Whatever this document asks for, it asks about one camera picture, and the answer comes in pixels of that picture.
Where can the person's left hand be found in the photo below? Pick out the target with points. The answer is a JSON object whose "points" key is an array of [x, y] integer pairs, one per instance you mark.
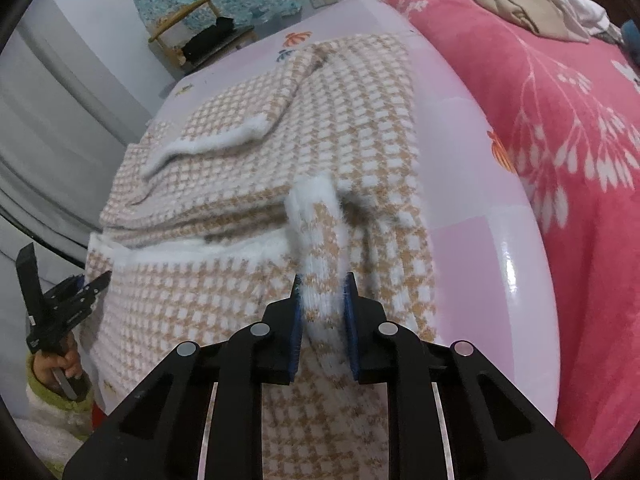
{"points": [[55, 367]]}

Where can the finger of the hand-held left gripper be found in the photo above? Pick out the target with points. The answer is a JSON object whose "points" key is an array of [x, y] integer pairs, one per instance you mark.
{"points": [[97, 282], [67, 290]]}

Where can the person's left forearm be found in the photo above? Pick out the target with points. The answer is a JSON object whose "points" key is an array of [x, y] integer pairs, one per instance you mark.
{"points": [[50, 420]]}

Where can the black bag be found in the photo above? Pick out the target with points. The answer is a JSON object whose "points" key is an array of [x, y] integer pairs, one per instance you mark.
{"points": [[210, 35]]}

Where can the beige clothes pile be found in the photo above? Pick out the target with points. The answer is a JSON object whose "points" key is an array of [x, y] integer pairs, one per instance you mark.
{"points": [[510, 0]]}

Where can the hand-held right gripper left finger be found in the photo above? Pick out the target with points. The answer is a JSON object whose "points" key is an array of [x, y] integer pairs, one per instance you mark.
{"points": [[295, 340]]}

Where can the beige white houndstooth coat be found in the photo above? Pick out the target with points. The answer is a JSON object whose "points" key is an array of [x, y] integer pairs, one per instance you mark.
{"points": [[225, 260]]}

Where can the wooden chair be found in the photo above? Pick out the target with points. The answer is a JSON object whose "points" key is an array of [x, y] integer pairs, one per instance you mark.
{"points": [[175, 17]]}

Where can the pink floral blanket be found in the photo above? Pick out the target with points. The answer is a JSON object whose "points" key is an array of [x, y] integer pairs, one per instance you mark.
{"points": [[575, 210]]}

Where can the white wall socket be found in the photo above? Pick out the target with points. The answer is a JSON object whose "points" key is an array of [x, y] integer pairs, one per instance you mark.
{"points": [[323, 0]]}

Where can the red cloth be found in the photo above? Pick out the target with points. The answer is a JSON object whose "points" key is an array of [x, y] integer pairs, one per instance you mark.
{"points": [[98, 416]]}

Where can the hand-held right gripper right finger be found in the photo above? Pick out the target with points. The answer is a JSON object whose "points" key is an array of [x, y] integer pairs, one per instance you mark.
{"points": [[350, 340]]}

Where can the white curtain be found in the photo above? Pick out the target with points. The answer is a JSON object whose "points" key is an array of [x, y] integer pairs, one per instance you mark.
{"points": [[60, 110]]}

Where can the white garment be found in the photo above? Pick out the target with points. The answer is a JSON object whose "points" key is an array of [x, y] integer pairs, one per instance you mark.
{"points": [[585, 10]]}

